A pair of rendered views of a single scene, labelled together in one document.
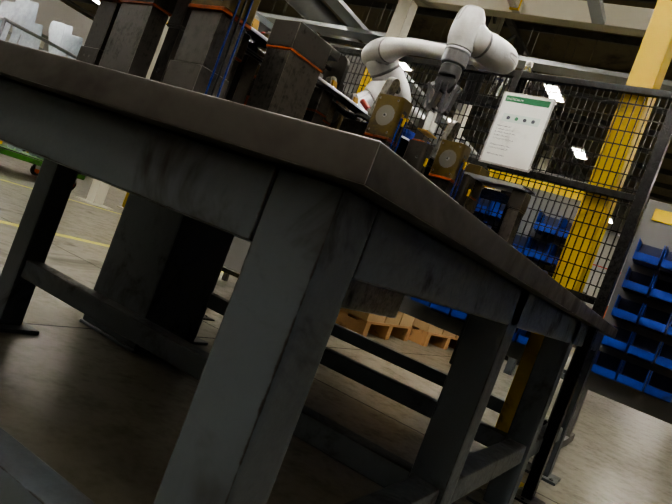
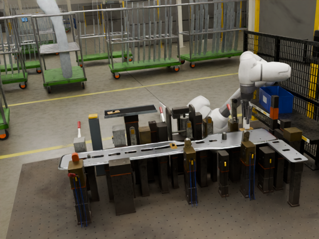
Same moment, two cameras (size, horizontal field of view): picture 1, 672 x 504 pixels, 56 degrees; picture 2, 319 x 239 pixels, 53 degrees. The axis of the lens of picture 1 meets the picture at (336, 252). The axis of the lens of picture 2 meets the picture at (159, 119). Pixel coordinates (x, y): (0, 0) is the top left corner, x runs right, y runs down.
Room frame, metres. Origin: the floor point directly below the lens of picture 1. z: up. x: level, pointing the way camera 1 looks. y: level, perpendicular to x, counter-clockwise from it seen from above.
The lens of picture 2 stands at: (0.45, -1.10, 1.87)
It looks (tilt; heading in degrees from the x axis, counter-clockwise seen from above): 20 degrees down; 45
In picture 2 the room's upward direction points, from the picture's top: 4 degrees counter-clockwise
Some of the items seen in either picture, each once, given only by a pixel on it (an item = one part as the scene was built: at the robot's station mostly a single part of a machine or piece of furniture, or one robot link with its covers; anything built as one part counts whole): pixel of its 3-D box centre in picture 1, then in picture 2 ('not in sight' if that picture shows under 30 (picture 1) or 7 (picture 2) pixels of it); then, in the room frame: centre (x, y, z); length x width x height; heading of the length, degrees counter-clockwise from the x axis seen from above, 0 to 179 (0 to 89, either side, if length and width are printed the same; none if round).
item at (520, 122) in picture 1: (517, 131); not in sight; (2.58, -0.51, 1.30); 0.23 x 0.02 x 0.31; 54
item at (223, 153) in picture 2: (408, 189); (224, 175); (1.92, -0.14, 0.84); 0.10 x 0.05 x 0.29; 54
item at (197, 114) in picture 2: not in sight; (198, 141); (2.12, 0.21, 0.91); 0.07 x 0.05 x 0.42; 54
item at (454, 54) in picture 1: (455, 58); (247, 87); (2.16, -0.15, 1.34); 0.09 x 0.09 x 0.06
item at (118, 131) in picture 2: not in sight; (121, 154); (1.66, 0.51, 0.90); 0.13 x 0.08 x 0.41; 54
